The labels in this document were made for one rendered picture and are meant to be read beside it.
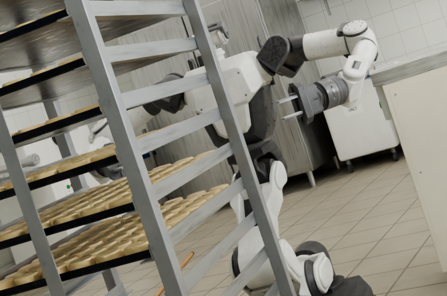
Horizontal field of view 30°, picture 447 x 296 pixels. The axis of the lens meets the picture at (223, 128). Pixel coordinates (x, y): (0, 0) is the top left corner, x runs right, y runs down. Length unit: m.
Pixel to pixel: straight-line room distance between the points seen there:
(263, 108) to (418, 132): 0.69
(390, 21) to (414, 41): 0.27
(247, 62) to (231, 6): 4.22
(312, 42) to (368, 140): 4.28
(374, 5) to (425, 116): 4.36
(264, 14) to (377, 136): 1.37
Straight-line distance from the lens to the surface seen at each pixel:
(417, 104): 3.21
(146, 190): 1.46
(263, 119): 2.80
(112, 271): 2.23
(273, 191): 2.75
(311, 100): 2.37
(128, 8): 1.72
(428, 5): 7.39
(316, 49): 2.74
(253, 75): 2.77
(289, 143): 6.94
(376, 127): 6.95
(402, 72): 3.21
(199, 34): 2.03
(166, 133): 1.69
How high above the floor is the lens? 1.01
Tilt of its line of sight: 3 degrees down
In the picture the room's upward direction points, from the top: 19 degrees counter-clockwise
